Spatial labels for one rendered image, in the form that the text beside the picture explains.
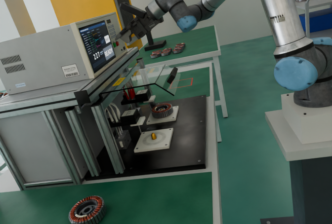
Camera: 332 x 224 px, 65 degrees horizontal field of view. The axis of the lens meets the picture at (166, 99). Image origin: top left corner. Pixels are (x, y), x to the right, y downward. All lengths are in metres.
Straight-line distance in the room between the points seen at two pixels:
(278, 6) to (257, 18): 5.53
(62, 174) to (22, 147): 0.18
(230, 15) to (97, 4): 3.02
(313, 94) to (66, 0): 4.46
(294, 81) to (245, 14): 5.51
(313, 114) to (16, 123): 1.04
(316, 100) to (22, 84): 1.09
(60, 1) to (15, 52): 3.97
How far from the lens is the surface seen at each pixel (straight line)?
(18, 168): 1.21
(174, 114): 1.30
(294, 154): 1.01
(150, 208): 0.86
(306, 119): 0.99
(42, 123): 1.03
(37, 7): 7.52
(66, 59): 1.03
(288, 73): 0.88
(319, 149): 1.02
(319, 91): 1.04
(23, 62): 1.13
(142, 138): 1.17
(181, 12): 1.10
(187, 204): 0.84
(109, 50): 1.18
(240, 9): 6.33
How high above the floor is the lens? 1.32
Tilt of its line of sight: 21 degrees down
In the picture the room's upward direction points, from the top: 15 degrees counter-clockwise
